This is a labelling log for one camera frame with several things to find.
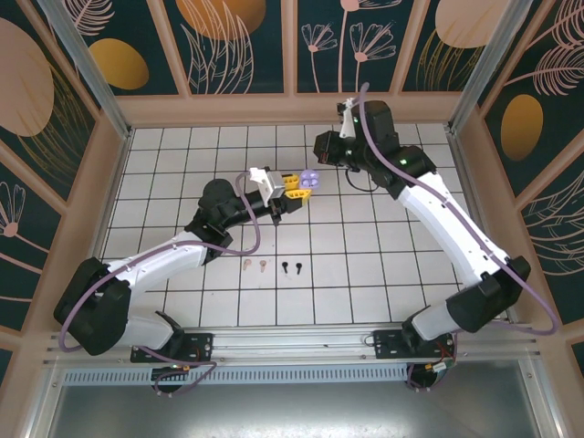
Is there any purple earbud charging case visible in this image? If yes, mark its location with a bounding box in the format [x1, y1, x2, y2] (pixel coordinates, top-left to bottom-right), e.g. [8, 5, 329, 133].
[298, 168, 322, 191]

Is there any grey metal sheet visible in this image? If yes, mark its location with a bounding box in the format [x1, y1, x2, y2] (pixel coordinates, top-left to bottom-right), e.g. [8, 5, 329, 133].
[45, 381, 547, 438]

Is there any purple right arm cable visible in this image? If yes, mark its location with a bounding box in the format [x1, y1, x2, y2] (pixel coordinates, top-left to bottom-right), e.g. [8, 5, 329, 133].
[358, 82, 561, 392]

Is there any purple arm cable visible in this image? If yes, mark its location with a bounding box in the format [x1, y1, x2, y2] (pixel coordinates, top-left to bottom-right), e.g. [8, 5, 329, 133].
[57, 171, 262, 398]
[358, 82, 561, 392]

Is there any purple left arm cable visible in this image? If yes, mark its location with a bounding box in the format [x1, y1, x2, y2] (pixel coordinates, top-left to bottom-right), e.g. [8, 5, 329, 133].
[57, 171, 262, 398]

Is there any aluminium table side rail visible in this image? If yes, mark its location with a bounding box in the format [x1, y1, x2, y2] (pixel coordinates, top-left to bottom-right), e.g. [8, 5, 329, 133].
[444, 126, 524, 326]
[67, 127, 134, 330]

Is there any aluminium corner post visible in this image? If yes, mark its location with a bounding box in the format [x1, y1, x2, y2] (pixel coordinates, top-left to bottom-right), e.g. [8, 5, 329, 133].
[36, 0, 134, 141]
[448, 0, 535, 136]

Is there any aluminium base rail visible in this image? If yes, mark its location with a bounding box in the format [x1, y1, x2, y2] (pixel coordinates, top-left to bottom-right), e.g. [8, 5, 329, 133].
[43, 323, 543, 367]

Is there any grey slotted cable duct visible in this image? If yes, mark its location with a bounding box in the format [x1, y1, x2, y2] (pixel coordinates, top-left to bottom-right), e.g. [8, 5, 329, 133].
[61, 366, 411, 385]

